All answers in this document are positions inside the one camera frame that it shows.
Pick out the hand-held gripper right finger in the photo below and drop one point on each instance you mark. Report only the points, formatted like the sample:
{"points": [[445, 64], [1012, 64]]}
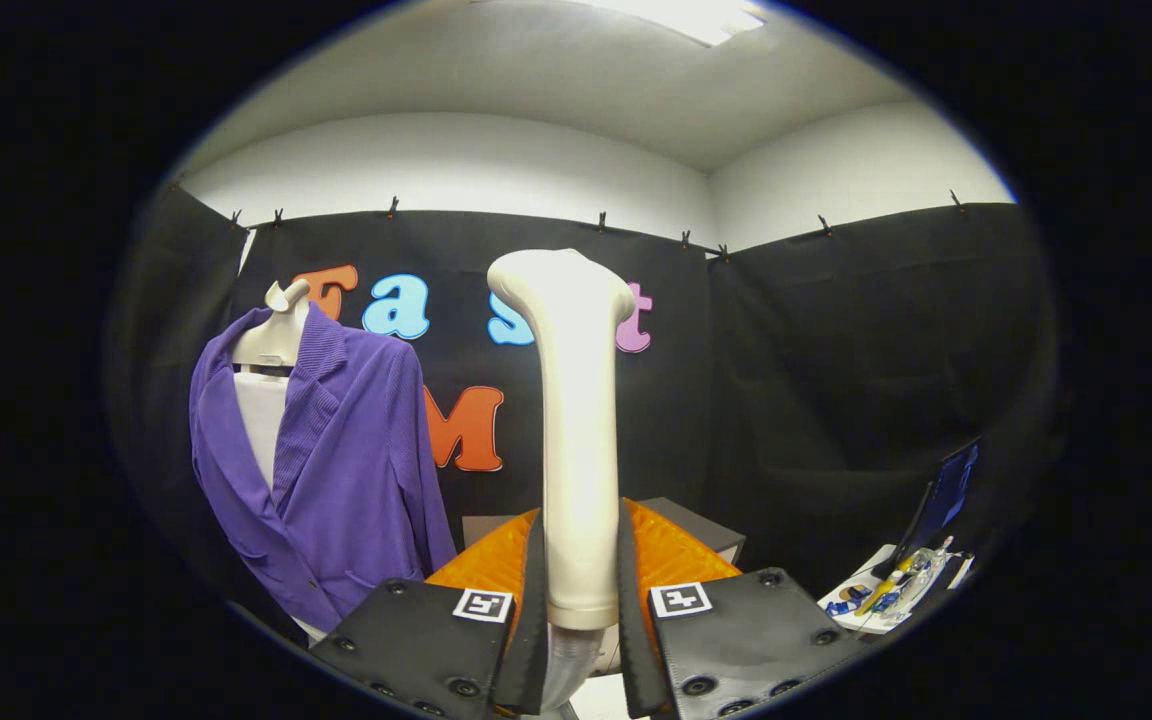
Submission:
{"points": [[633, 650]]}

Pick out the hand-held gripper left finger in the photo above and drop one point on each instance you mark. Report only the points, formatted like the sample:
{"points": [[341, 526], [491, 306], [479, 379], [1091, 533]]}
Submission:
{"points": [[533, 640]]}

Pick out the white garment steamer head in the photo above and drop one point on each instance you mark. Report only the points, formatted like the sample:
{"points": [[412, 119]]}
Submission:
{"points": [[576, 450]]}

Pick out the white undershirt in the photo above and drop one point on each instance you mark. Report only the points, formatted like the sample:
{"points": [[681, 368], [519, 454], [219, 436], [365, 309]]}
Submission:
{"points": [[261, 420]]}

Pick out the grey cabinet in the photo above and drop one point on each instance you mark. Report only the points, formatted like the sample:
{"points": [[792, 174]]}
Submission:
{"points": [[696, 528]]}

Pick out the white side table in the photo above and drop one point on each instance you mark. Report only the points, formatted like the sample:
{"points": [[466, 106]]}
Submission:
{"points": [[876, 565]]}

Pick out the yellow bottle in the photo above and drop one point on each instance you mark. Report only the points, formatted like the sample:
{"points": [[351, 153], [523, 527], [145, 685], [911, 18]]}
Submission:
{"points": [[884, 590]]}

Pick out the computer monitor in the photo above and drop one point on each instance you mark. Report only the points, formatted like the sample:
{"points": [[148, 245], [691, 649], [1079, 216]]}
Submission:
{"points": [[951, 490]]}

